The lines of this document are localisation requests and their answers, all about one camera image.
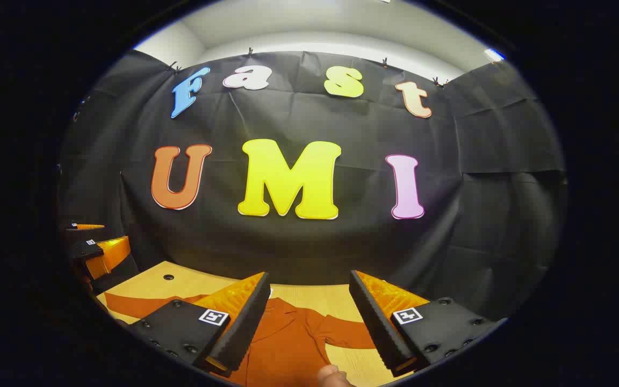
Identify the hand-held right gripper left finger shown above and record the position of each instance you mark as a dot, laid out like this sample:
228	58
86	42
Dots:
245	328

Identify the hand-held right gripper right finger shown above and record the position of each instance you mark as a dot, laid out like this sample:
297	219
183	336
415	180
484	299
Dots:
376	328

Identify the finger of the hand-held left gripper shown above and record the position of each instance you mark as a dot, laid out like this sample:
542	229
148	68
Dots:
86	226
86	250

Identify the orange ribbed shirt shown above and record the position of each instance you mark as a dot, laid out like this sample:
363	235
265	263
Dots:
288	344

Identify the black backdrop cloth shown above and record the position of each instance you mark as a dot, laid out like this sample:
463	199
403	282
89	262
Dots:
342	252

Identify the ceiling light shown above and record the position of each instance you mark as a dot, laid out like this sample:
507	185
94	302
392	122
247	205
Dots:
494	54

